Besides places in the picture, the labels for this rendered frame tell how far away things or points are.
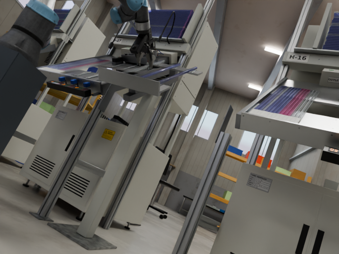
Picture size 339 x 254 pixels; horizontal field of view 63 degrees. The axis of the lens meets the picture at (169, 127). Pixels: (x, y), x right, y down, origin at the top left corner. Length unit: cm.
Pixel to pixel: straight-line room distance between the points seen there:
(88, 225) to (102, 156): 49
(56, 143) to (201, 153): 1024
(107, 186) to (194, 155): 1067
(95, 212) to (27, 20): 86
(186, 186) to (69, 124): 1000
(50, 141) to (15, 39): 111
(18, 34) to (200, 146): 1122
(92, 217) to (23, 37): 82
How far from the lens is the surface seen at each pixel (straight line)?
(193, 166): 1190
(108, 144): 174
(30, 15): 116
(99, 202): 140
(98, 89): 156
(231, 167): 1199
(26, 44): 112
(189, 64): 221
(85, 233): 142
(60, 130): 208
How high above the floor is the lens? 32
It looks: 13 degrees up
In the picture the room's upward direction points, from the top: 24 degrees clockwise
